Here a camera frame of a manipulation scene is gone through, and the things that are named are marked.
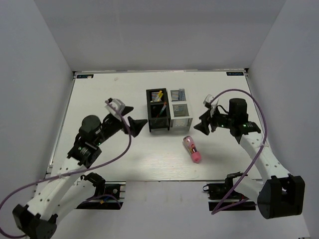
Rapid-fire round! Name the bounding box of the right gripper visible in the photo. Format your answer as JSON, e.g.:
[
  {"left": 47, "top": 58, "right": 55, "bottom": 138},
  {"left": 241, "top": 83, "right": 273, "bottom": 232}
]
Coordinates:
[{"left": 194, "top": 106, "right": 235, "bottom": 135}]

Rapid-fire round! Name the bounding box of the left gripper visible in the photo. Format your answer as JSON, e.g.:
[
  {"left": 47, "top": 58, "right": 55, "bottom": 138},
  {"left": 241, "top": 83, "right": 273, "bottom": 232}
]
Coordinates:
[{"left": 95, "top": 107, "right": 148, "bottom": 146}]

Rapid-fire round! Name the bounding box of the black pen holder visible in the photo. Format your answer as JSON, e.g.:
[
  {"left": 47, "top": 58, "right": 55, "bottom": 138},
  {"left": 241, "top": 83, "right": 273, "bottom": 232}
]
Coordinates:
[{"left": 146, "top": 88, "right": 170, "bottom": 132}]

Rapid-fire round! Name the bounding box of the white marker yellow cap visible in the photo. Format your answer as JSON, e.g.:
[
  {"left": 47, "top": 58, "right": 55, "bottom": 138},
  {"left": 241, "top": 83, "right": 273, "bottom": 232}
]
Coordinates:
[
  {"left": 156, "top": 92, "right": 163, "bottom": 102},
  {"left": 153, "top": 94, "right": 160, "bottom": 102}
]

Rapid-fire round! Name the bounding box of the pink glue tube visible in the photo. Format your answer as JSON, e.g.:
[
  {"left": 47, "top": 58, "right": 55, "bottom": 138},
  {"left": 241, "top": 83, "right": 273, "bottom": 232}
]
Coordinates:
[{"left": 183, "top": 135, "right": 201, "bottom": 163}]

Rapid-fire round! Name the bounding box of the clear blue glue bottle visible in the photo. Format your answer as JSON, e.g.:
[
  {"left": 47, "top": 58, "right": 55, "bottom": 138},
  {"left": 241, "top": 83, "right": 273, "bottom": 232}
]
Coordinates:
[{"left": 178, "top": 88, "right": 185, "bottom": 101}]

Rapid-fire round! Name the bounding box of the green pen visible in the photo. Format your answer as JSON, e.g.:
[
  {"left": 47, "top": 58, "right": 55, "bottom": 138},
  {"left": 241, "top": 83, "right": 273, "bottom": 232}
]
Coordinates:
[{"left": 161, "top": 102, "right": 167, "bottom": 112}]

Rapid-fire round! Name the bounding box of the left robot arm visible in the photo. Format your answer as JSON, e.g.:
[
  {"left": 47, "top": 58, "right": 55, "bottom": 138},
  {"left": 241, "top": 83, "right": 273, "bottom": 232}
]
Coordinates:
[{"left": 12, "top": 102, "right": 148, "bottom": 239}]

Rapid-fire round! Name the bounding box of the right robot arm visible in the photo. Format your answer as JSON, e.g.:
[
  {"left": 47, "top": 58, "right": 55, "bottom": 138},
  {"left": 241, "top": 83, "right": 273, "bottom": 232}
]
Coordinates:
[{"left": 194, "top": 95, "right": 305, "bottom": 219}]

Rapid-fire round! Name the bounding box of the white pen holder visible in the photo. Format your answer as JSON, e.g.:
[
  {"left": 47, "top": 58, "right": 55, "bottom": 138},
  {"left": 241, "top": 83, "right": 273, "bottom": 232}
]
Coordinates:
[{"left": 168, "top": 89, "right": 193, "bottom": 132}]

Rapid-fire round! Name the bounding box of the left corner label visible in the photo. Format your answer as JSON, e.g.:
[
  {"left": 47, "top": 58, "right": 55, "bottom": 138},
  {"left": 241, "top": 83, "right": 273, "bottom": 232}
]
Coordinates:
[{"left": 76, "top": 74, "right": 94, "bottom": 79}]

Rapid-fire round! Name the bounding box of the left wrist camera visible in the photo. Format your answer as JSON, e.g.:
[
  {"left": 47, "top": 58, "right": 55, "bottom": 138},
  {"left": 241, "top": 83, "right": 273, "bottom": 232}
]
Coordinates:
[{"left": 105, "top": 98, "right": 126, "bottom": 120}]

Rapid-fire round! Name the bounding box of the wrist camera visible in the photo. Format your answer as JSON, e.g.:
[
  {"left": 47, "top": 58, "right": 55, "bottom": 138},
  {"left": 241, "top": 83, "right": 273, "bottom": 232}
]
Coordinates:
[
  {"left": 105, "top": 98, "right": 126, "bottom": 120},
  {"left": 203, "top": 94, "right": 218, "bottom": 117}
]

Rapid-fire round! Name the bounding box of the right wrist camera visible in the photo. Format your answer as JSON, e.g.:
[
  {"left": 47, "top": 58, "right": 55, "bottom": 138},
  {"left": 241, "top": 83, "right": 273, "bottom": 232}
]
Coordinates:
[{"left": 203, "top": 94, "right": 218, "bottom": 117}]

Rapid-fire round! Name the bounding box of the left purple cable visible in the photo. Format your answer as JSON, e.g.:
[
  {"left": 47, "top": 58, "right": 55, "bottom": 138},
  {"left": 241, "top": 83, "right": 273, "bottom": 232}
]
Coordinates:
[{"left": 0, "top": 99, "right": 133, "bottom": 237}]

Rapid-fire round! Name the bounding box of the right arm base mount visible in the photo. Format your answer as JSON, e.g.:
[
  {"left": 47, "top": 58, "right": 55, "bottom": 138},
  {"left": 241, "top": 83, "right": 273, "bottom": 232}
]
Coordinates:
[{"left": 202, "top": 183, "right": 256, "bottom": 212}]

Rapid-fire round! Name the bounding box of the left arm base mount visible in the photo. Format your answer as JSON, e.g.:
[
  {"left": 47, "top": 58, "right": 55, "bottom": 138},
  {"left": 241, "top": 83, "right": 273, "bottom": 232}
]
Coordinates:
[{"left": 76, "top": 182, "right": 126, "bottom": 210}]

